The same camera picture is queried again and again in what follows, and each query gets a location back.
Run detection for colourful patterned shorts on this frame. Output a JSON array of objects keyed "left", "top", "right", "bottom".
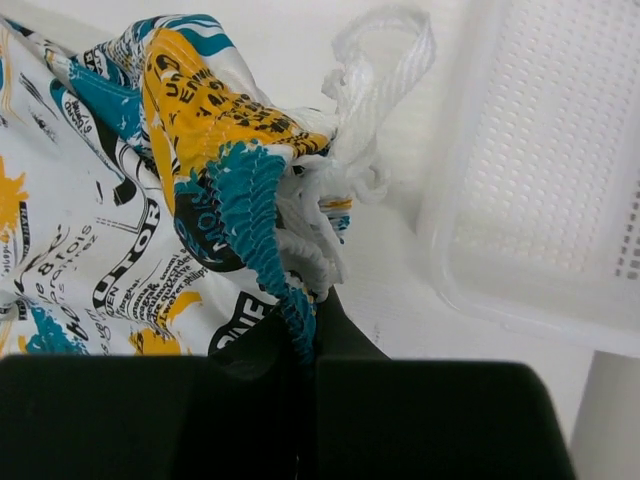
[{"left": 1, "top": 6, "right": 435, "bottom": 364}]

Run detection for white plastic basket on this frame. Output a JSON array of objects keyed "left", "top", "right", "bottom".
[{"left": 417, "top": 1, "right": 639, "bottom": 358}]

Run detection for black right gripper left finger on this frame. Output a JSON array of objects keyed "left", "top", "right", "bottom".
[{"left": 1, "top": 313, "right": 300, "bottom": 479}]

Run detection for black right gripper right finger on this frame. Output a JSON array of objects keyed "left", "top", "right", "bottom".
[{"left": 299, "top": 292, "right": 576, "bottom": 479}]

